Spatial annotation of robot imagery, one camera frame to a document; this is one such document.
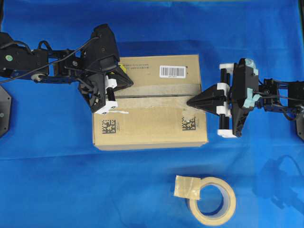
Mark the beige packing tape roll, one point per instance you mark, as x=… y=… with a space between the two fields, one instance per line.
x=210 y=200

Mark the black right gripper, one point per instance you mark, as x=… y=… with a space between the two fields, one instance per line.
x=238 y=83

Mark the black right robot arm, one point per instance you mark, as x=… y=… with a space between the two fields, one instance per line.
x=279 y=97

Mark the blue table cloth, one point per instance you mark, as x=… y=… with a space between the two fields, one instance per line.
x=51 y=175

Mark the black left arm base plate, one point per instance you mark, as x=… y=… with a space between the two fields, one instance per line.
x=5 y=107

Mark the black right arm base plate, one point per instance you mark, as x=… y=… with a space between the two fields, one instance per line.
x=300 y=126

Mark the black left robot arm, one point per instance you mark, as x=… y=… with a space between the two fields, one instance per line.
x=47 y=66

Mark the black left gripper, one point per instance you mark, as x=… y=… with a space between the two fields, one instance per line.
x=100 y=57

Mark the brown cardboard box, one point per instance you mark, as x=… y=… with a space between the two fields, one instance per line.
x=153 y=112

